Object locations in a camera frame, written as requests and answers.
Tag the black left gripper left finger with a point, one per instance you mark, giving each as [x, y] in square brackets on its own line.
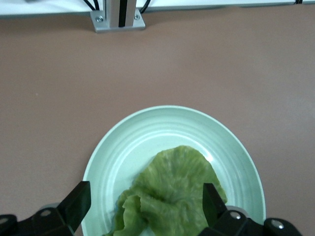
[73, 206]

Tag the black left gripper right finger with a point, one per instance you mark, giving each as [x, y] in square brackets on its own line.
[214, 209]

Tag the green lettuce leaf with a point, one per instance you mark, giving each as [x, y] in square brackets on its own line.
[172, 177]

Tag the pale green round plate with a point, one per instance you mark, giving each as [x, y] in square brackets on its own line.
[147, 137]

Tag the aluminium frame post base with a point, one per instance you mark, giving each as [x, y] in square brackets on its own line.
[118, 19]

